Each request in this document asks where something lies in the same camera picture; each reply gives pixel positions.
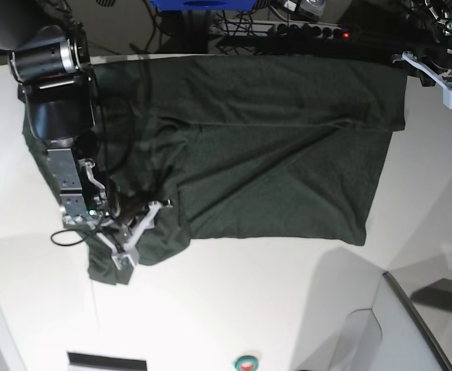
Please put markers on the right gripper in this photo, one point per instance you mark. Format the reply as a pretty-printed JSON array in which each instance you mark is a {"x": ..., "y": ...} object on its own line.
[{"x": 89, "y": 199}]

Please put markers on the dark green t-shirt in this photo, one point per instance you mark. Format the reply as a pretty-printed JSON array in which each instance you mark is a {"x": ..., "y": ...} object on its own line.
[{"x": 249, "y": 146}]

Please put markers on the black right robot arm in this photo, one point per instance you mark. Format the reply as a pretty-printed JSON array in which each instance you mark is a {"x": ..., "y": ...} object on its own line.
[{"x": 48, "y": 57}]

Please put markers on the black power strip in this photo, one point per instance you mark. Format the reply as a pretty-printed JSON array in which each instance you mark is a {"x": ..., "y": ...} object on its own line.
[{"x": 312, "y": 31}]

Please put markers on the red green emergency button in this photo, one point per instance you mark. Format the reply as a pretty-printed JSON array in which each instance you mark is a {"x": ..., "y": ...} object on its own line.
[{"x": 246, "y": 363}]

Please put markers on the blue box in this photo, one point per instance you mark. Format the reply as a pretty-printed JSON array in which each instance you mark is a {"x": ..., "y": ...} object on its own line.
[{"x": 185, "y": 5}]

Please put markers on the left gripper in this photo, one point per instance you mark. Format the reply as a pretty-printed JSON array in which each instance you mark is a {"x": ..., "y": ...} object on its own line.
[{"x": 439, "y": 62}]

